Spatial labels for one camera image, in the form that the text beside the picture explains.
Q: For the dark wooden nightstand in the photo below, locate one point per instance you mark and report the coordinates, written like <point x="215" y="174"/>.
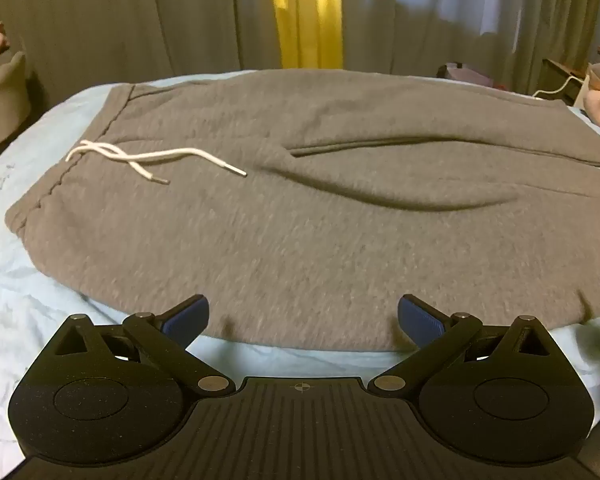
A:
<point x="560" y="77"/>

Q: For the grey curtain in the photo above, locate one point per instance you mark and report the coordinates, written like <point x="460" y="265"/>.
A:
<point x="130" y="15"/>

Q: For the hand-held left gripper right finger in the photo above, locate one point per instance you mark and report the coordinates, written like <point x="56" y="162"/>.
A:
<point x="420" y="320"/>

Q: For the yellow curtain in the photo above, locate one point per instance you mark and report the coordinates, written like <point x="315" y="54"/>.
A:
<point x="307" y="15"/>

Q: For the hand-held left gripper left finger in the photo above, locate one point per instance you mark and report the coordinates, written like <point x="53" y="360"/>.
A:
<point x="187" y="317"/>

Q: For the light blue bed sheet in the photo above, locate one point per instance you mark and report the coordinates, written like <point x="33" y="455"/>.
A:
<point x="25" y="310"/>

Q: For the pink and dark box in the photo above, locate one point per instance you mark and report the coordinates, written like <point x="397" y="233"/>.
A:
<point x="462" y="72"/>

